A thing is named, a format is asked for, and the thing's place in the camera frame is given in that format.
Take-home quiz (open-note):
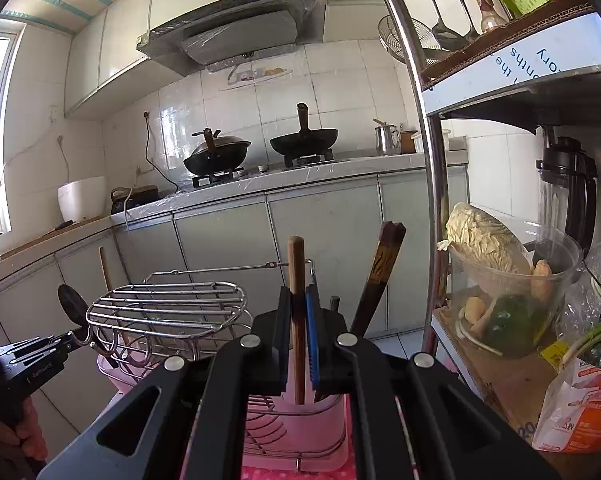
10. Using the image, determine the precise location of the wire utensil drying rack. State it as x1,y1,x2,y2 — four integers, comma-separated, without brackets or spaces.
69,258,350,461

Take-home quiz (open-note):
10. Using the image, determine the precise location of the right pink plastic cup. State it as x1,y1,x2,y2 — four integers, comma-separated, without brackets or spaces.
273,356,348,452

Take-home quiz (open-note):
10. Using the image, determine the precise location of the gas stove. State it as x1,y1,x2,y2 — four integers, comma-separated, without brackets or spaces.
191,150,334,190

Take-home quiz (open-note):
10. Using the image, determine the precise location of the napa cabbage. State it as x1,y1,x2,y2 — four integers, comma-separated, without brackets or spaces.
436,203,532,275

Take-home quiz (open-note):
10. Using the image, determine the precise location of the clear plastic bag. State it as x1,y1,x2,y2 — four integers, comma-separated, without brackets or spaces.
555,244,601,344

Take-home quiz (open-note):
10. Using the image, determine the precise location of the glass bowl of vegetables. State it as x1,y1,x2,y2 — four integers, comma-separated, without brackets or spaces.
448,226,583,359

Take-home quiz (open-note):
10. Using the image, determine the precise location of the white rice cooker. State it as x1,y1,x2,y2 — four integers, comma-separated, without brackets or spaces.
58,176,107,223

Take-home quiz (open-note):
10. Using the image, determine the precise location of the white power cable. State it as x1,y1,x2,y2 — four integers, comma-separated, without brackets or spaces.
122,186,137,233

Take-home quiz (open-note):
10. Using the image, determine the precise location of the dark brown chopstick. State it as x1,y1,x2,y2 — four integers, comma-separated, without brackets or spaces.
329,296,341,313
351,221,407,337

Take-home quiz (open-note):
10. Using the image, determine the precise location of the black blender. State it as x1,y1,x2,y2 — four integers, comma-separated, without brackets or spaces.
536,127,598,255

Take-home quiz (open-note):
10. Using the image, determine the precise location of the black wok with lid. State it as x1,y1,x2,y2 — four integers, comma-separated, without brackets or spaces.
183,128,250,177

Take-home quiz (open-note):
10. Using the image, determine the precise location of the glass bottle on shelf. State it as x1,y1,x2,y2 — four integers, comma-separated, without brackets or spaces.
475,0,507,34

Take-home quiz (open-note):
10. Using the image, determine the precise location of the steel shelf rack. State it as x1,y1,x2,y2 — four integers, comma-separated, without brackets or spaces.
365,0,601,480

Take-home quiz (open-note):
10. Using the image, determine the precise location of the black plastic spoon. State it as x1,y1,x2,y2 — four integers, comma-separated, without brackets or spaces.
58,284,118,368

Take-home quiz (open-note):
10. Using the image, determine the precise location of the left pink plastic cup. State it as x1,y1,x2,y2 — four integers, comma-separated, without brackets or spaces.
96,344,156,394

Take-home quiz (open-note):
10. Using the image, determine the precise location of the pink polka dot blanket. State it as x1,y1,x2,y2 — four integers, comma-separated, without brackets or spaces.
242,396,356,479

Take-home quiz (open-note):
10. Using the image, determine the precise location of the range hood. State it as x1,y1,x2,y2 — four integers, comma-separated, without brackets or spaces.
137,0,327,76

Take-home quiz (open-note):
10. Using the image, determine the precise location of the orange white food bag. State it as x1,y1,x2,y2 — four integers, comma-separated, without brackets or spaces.
532,359,601,454

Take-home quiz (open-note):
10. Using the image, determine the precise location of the pink drip tray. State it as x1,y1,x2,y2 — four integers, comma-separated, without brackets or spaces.
242,441,353,474

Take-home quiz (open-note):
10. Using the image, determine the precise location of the person's left hand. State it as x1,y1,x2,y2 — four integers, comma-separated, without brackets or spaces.
0,398,48,462

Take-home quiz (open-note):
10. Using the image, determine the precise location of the black wok wooden handle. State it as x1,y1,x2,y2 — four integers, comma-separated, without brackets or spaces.
270,103,339,158

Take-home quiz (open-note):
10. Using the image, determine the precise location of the black basket on counter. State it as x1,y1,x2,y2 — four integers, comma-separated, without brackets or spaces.
110,184,159,214

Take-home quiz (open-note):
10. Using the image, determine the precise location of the wire skimmer strainer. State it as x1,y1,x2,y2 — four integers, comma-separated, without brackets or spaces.
377,13,449,68

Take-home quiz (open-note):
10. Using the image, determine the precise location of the green pepper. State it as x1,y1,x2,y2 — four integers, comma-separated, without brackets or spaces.
482,295,546,358

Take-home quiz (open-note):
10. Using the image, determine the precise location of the pink plastic cup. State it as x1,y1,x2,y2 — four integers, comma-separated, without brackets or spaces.
273,356,348,452
96,344,156,394

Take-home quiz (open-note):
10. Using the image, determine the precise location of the black ladle hanging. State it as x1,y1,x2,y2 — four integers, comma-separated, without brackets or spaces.
431,0,468,51

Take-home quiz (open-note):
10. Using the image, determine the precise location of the steel kettle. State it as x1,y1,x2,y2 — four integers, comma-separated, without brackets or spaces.
373,118,401,156

